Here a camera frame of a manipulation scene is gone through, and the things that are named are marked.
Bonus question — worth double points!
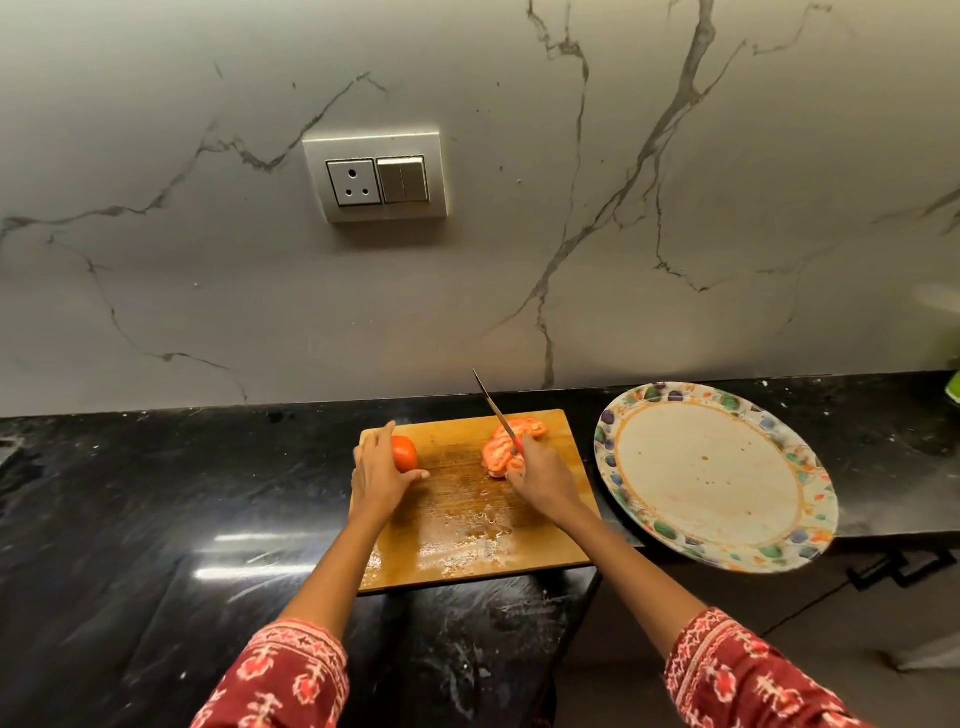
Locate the person's right hand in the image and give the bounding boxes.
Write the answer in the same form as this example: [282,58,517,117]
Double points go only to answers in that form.
[506,434,592,532]

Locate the person's left hand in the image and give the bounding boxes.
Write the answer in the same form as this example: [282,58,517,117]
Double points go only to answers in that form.
[350,421,432,528]

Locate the pile of tomato slices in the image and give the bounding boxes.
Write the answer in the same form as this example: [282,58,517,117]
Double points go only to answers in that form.
[480,416,550,480]

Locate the red handled knife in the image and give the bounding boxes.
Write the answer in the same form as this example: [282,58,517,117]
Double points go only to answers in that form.
[472,368,526,456]

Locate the floral rimmed plate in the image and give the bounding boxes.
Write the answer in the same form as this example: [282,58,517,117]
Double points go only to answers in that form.
[593,382,840,575]

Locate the person's right forearm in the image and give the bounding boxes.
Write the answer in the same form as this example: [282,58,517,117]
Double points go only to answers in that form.
[562,508,712,659]

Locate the person's left forearm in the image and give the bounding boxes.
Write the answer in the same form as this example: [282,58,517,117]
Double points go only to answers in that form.
[277,509,389,648]

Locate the wooden cutting board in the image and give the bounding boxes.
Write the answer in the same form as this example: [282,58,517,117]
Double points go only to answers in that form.
[348,408,601,595]

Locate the red patterned left sleeve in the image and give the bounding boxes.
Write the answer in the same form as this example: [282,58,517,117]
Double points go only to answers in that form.
[189,618,352,728]

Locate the red patterned sleeve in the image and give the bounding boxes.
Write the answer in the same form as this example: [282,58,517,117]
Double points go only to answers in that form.
[663,607,871,728]
[189,618,352,728]

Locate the brown lower cabinet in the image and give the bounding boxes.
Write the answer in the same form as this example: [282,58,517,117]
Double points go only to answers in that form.
[584,532,960,676]

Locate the red patterned right sleeve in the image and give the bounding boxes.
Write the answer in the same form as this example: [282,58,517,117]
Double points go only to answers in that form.
[663,607,871,728]

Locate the wall socket and switch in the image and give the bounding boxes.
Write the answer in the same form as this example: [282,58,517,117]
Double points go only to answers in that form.
[302,131,450,225]

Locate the black cabinet handle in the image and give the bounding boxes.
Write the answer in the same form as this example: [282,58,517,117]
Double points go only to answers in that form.
[847,554,910,594]
[888,547,958,589]

